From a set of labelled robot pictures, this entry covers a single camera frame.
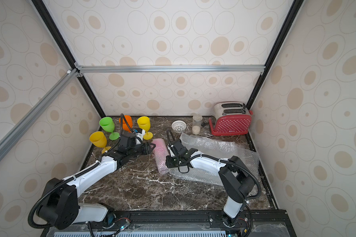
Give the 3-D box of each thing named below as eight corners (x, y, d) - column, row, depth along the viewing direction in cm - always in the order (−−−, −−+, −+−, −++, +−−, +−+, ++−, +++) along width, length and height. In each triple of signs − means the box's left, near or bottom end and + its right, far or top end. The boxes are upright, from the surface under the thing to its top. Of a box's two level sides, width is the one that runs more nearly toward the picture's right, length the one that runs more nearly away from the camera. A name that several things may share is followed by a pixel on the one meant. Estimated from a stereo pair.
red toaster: (210, 135, 110) (215, 119, 97) (208, 118, 122) (211, 101, 109) (246, 136, 110) (255, 119, 97) (239, 118, 122) (247, 101, 109)
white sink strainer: (171, 132, 113) (171, 127, 109) (171, 124, 118) (171, 120, 113) (186, 132, 113) (186, 127, 109) (186, 125, 118) (186, 120, 113)
